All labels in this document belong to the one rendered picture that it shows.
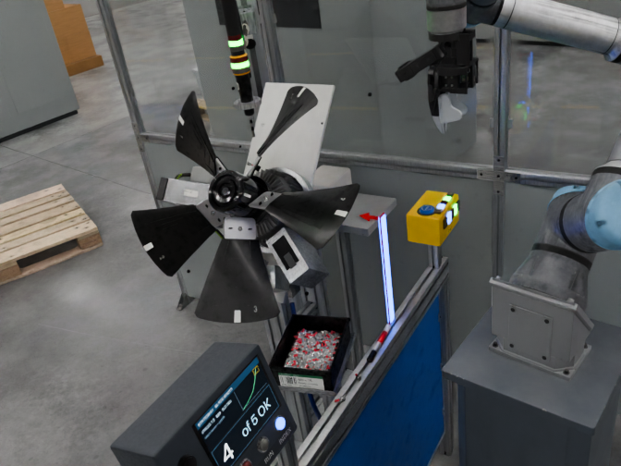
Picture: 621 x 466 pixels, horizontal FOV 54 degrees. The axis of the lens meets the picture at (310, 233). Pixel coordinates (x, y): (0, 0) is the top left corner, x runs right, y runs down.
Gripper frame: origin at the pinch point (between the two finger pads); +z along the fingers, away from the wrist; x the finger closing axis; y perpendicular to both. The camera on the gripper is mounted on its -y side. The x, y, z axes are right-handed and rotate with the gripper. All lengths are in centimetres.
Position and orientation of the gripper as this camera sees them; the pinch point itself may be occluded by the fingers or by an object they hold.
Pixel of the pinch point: (440, 127)
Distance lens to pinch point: 134.6
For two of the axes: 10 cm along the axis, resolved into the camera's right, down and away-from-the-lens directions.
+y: 8.5, 1.5, -5.0
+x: 5.1, -4.9, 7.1
